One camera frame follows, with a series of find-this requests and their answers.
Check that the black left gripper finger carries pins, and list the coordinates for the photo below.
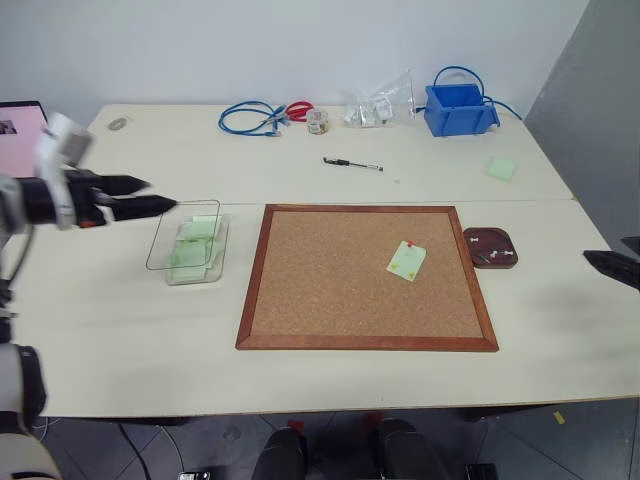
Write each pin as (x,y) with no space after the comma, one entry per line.
(125,184)
(142,206)

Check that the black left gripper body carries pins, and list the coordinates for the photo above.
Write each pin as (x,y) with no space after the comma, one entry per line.
(82,192)

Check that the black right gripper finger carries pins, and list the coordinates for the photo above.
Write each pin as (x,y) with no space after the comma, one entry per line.
(615,267)

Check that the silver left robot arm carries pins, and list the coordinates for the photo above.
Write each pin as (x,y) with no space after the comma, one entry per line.
(36,201)

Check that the green sticky note pad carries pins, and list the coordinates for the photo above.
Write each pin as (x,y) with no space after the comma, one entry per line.
(501,168)

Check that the green paper note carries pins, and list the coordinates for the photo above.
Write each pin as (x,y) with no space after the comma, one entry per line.
(406,262)

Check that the wood framed cork board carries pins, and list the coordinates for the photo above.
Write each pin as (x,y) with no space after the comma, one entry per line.
(360,280)

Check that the small grey round disc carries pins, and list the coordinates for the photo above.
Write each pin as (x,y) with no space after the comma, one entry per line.
(118,123)

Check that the screen with pink picture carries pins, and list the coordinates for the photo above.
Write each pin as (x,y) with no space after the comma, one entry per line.
(17,150)

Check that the clear plastic box of notes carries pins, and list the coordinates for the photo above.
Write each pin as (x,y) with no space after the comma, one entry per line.
(220,260)

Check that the brown wooden pin tray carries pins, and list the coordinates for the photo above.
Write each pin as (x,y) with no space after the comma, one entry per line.
(492,262)

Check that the yellow floor tag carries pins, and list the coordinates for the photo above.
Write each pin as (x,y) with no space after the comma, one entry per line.
(558,417)

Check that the clear tape roll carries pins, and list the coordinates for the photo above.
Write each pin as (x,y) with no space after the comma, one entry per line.
(318,122)

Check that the blue plastic bin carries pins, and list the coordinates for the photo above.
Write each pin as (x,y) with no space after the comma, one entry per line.
(457,120)

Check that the black pen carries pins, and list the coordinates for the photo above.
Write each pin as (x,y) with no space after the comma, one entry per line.
(355,164)

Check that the plastic bag with white parts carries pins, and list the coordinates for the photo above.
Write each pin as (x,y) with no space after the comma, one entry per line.
(365,114)

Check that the empty clear plastic bag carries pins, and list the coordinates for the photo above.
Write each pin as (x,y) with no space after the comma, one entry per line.
(400,90)

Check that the dark rounded shape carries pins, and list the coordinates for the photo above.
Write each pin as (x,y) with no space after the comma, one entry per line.
(280,455)

